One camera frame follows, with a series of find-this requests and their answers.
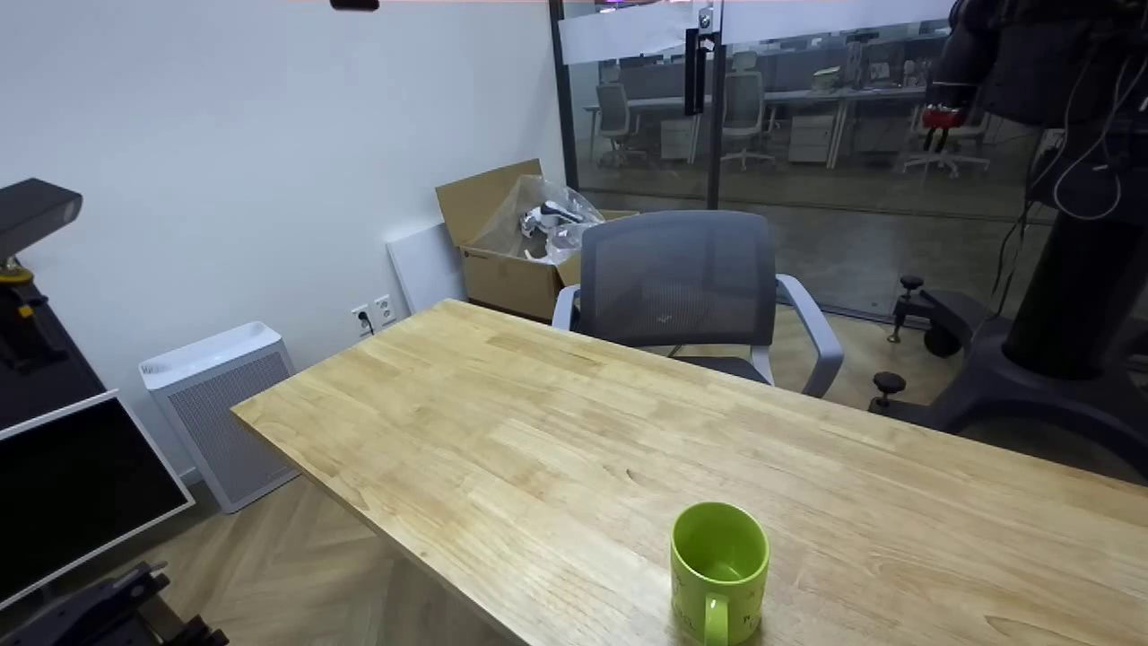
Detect white flat panel board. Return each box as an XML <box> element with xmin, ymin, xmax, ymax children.
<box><xmin>388</xmin><ymin>222</ymin><xmax>462</xmax><ymax>313</ymax></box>

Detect white air purifier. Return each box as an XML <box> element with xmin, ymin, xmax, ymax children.
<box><xmin>140</xmin><ymin>320</ymin><xmax>296</xmax><ymax>514</ymax></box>

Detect clear plastic packing wrap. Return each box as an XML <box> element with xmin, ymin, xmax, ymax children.
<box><xmin>477</xmin><ymin>175</ymin><xmax>604</xmax><ymax>266</ymax></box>

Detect black robot pedestal stand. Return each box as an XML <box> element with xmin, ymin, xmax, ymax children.
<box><xmin>871</xmin><ymin>0</ymin><xmax>1148</xmax><ymax>471</ymax></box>

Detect black monitor with white frame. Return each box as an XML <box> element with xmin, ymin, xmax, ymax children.
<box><xmin>0</xmin><ymin>390</ymin><xmax>194</xmax><ymax>606</ymax></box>

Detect black camera on mount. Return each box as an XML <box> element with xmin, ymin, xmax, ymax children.
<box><xmin>0</xmin><ymin>175</ymin><xmax>87</xmax><ymax>372</ymax></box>

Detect grey mesh office chair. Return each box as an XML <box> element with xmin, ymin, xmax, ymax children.
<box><xmin>549</xmin><ymin>208</ymin><xmax>842</xmax><ymax>398</ymax></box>

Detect green plastic mug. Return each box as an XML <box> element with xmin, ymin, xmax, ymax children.
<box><xmin>673</xmin><ymin>503</ymin><xmax>773</xmax><ymax>646</ymax></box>

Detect open cardboard box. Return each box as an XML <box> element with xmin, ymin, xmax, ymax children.
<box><xmin>435</xmin><ymin>157</ymin><xmax>571</xmax><ymax>320</ymax></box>

